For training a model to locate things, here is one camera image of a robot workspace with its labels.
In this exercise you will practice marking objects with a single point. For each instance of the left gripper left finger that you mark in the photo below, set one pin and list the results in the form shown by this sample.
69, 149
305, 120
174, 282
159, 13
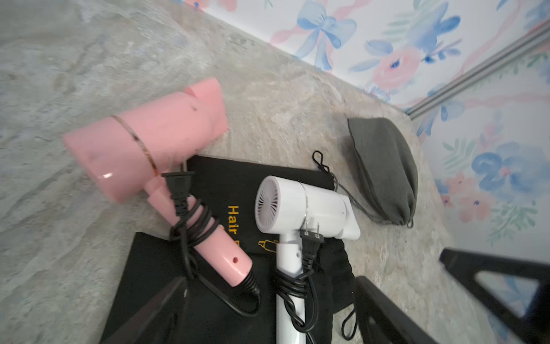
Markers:
150, 314

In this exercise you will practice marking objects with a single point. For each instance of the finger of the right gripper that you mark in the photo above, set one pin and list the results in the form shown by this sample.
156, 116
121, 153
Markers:
515, 293

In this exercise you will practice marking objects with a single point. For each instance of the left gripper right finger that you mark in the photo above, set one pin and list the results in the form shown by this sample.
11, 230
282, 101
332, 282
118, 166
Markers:
380, 320

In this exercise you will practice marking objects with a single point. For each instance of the plain black pouch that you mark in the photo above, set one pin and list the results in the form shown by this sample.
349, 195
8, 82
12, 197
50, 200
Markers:
151, 265

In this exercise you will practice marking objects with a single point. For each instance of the white hair dryer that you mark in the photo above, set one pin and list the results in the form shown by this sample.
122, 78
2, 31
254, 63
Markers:
302, 216

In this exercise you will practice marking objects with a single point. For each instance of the grey drawstring pouch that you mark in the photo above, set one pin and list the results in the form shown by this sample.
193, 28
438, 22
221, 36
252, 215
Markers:
387, 171

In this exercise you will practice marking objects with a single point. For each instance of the pink hair dryer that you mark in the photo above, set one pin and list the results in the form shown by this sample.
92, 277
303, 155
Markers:
147, 149

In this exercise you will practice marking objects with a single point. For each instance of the black pouch with gold logo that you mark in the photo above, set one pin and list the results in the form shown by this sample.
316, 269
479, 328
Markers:
229, 188

